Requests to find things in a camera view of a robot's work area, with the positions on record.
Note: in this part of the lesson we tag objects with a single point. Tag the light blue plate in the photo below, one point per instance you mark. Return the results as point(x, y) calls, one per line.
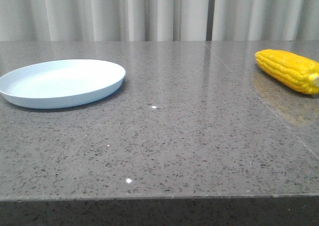
point(61, 83)

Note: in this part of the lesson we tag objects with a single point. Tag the yellow corn cob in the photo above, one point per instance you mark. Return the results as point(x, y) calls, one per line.
point(297, 72)

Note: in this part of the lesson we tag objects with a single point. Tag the white curtain right panel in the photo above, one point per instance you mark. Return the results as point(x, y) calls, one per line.
point(238, 20)

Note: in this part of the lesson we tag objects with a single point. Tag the white curtain panel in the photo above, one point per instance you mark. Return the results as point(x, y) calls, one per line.
point(238, 20)
point(103, 20)

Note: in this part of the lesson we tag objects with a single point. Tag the white curtain left panel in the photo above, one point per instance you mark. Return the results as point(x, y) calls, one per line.
point(103, 20)

